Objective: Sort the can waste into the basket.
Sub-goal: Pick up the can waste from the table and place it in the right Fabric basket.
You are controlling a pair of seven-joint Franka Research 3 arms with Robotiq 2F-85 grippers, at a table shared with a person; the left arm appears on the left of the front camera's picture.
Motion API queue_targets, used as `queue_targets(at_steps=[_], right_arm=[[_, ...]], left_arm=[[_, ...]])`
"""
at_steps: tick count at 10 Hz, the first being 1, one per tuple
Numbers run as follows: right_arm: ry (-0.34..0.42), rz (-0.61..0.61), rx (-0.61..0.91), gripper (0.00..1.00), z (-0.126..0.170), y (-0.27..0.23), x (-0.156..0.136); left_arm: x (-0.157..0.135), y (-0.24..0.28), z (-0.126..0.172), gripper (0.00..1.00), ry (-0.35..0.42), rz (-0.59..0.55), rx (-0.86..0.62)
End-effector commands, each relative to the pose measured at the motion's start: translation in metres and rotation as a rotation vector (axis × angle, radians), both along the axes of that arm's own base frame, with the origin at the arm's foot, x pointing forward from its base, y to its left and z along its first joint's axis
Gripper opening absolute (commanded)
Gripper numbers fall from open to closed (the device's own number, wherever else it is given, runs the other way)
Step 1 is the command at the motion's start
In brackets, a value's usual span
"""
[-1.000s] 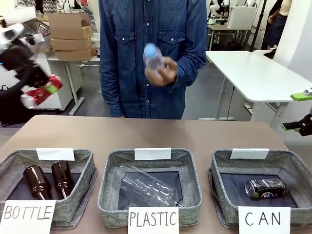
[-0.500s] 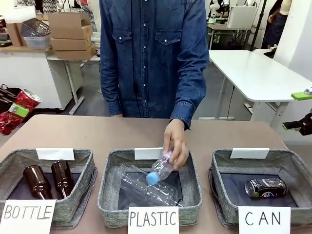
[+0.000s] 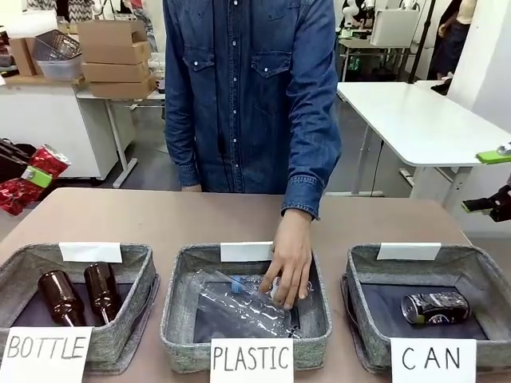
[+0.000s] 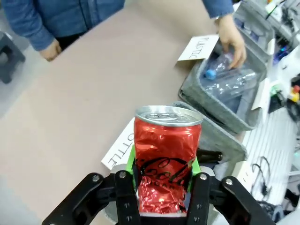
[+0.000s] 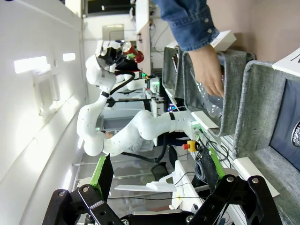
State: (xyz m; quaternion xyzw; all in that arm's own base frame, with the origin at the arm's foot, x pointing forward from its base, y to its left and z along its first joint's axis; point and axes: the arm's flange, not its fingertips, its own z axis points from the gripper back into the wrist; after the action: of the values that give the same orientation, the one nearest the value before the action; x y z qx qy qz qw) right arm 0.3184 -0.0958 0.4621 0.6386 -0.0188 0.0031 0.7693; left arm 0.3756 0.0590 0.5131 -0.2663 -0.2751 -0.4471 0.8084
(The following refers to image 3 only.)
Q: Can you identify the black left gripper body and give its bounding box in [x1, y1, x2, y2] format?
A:
[0, 137, 36, 184]

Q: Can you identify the red snack bag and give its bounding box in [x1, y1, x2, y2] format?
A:
[0, 144, 72, 217]

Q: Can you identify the black drink can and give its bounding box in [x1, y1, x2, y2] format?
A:
[400, 291, 471, 326]

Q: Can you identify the stout brown glass bottle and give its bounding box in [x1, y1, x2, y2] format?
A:
[37, 270, 88, 328]

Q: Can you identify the slim brown glass bottle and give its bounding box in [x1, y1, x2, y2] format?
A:
[83, 262, 121, 326]

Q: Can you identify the large crushed clear plastic bottle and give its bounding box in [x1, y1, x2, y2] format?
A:
[187, 269, 301, 334]

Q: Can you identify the person's right forearm denim sleeve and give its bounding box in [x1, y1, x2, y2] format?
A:
[163, 107, 203, 192]

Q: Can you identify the person's left forearm denim sleeve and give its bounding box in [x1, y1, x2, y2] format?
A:
[279, 119, 344, 222]

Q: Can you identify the dark mesh basket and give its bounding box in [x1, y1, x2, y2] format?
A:
[33, 29, 83, 61]

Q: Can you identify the grey fabric basket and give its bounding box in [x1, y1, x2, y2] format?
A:
[339, 242, 511, 374]
[0, 241, 161, 376]
[159, 240, 334, 374]

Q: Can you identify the CAN paper sign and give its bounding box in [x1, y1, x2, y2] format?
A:
[390, 337, 478, 383]

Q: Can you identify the person's left hand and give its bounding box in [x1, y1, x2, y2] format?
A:
[259, 207, 315, 311]

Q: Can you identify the white cabinet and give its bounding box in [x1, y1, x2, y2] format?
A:
[0, 82, 121, 181]

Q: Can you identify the white desk with legs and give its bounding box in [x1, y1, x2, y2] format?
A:
[75, 89, 167, 189]

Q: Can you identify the blank white card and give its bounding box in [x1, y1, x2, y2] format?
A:
[58, 241, 123, 264]
[375, 241, 442, 262]
[220, 240, 277, 263]

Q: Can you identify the large white table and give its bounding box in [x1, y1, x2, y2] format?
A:
[335, 80, 511, 213]

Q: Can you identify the clear plastic bin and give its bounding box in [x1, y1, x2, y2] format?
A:
[38, 57, 85, 81]

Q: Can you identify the small upright cardboard box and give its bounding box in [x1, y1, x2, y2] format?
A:
[9, 36, 43, 77]

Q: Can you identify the background person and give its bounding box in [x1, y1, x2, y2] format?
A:
[428, 0, 478, 81]

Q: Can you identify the flat cardboard box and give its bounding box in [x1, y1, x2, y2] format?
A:
[79, 41, 153, 67]
[90, 74, 158, 99]
[81, 60, 151, 84]

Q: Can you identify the black tripod pole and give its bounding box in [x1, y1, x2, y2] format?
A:
[406, 0, 437, 84]

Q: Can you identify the open cardboard box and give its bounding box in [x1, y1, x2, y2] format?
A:
[76, 19, 150, 49]

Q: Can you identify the white box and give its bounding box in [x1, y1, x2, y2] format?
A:
[370, 7, 418, 47]

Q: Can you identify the background workbench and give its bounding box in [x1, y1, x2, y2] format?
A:
[336, 37, 413, 83]

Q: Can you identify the BOTTLE paper sign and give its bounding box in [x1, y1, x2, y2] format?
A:
[0, 325, 94, 383]

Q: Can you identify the person in denim shirt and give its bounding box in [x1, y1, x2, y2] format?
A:
[162, 0, 344, 221]

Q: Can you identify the PLASTIC paper sign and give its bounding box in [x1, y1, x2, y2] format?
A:
[209, 337, 295, 383]

